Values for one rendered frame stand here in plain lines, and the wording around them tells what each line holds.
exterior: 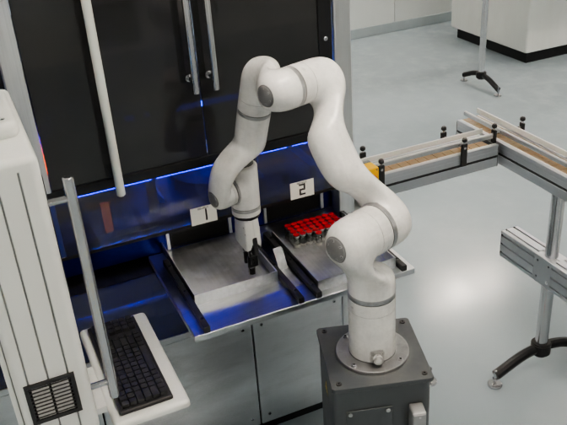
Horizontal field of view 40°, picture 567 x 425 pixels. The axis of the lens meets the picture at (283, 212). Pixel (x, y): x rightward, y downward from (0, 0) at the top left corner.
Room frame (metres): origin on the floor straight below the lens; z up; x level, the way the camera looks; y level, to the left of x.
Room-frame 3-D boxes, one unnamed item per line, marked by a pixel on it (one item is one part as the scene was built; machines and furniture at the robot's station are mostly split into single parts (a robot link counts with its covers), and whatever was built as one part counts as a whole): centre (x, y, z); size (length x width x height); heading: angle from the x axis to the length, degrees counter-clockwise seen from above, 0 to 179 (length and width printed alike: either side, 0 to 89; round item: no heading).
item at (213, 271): (2.04, 0.21, 0.90); 0.34 x 0.26 x 0.04; 22
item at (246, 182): (1.97, 0.11, 1.19); 0.09 x 0.08 x 0.13; 130
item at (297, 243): (2.15, -0.11, 0.90); 0.18 x 0.02 x 0.05; 112
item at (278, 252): (1.96, 0.00, 0.91); 0.14 x 0.03 x 0.06; 23
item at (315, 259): (2.06, -0.14, 0.90); 0.34 x 0.26 x 0.04; 22
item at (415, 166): (2.61, -0.50, 0.92); 0.69 x 0.16 x 0.16; 112
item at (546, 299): (2.47, -1.01, 0.46); 0.09 x 0.09 x 0.77; 22
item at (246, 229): (1.97, 0.11, 1.05); 0.10 x 0.08 x 0.11; 22
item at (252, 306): (2.04, 0.03, 0.87); 0.70 x 0.48 x 0.02; 112
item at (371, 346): (1.59, -0.21, 0.95); 0.19 x 0.19 x 0.18
